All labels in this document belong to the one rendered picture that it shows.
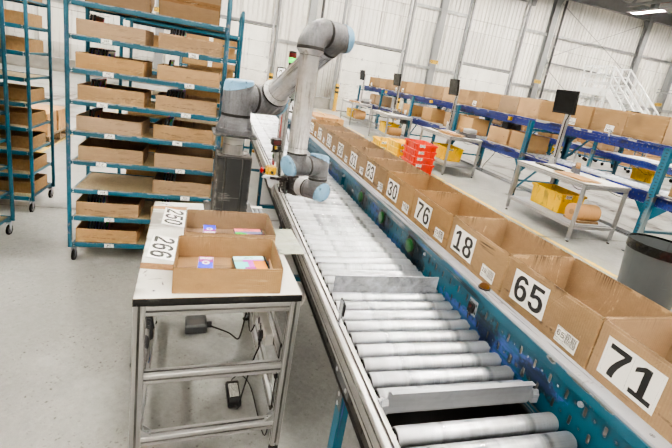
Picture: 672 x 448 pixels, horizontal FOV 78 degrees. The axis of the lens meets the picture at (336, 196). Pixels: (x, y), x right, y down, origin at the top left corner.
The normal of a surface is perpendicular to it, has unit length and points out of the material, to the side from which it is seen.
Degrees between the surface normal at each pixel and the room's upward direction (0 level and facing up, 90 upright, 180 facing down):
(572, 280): 90
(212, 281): 91
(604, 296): 90
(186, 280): 90
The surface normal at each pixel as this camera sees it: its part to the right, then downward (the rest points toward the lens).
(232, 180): 0.32, 0.31
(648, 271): -0.74, 0.15
